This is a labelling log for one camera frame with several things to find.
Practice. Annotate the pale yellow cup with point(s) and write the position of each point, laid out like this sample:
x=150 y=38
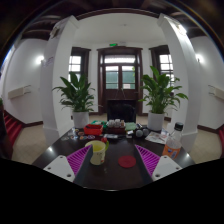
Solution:
x=97 y=154

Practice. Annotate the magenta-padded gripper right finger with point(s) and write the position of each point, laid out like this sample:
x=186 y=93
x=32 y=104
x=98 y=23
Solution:
x=148 y=159

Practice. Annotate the dark-framed window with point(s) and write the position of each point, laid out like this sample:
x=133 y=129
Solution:
x=165 y=63
x=75 y=64

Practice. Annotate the dark wooden double door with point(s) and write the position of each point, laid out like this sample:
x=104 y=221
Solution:
x=120 y=94

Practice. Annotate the printed paper leaflet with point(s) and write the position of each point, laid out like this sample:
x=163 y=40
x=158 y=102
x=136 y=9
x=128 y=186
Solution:
x=156 y=137

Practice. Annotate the flat round red coaster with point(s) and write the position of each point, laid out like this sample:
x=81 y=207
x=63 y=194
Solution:
x=127 y=161

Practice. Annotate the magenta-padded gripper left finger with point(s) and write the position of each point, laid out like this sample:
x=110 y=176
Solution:
x=78 y=160

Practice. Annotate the green exit sign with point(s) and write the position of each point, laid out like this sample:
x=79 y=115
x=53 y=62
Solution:
x=113 y=44

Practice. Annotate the small red ball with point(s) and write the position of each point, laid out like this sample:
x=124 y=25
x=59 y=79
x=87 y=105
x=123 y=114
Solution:
x=104 y=139

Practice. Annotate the green cloth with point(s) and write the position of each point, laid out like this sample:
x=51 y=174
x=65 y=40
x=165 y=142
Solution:
x=130 y=126

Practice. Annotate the orange drink plastic bottle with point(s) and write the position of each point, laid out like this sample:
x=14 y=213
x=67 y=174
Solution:
x=172 y=146

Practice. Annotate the box of small jars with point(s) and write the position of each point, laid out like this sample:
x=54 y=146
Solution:
x=115 y=126

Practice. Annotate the red plastic box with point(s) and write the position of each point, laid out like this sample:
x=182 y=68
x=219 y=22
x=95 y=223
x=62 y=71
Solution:
x=93 y=130

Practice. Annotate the black chair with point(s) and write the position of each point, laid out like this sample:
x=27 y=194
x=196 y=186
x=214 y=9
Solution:
x=120 y=111

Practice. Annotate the grey ball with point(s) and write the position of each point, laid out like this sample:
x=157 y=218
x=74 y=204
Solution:
x=139 y=133
x=146 y=132

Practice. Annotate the potted plant in white pot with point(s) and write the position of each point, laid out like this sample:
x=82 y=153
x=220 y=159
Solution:
x=155 y=120
x=81 y=119

